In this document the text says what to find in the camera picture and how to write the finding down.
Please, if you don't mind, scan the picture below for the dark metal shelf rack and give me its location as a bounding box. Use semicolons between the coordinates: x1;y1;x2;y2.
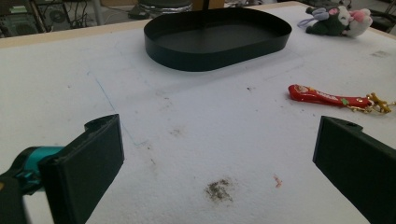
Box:
0;0;92;38

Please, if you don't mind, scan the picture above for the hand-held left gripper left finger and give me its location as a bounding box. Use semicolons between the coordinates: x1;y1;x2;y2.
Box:
0;113;125;224

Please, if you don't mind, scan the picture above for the red strap keychain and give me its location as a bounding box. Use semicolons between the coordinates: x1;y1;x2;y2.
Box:
288;84;396;115

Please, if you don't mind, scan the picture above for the black oval tray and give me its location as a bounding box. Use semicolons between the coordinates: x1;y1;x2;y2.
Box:
143;7;293;73

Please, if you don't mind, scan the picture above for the silver round stool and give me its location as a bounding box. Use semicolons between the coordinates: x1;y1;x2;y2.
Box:
128;0;194;21

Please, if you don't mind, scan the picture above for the plush toy keychain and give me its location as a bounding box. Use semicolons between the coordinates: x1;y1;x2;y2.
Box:
297;5;374;38

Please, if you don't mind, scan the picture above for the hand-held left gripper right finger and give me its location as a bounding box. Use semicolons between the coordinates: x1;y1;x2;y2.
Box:
312;116;396;224

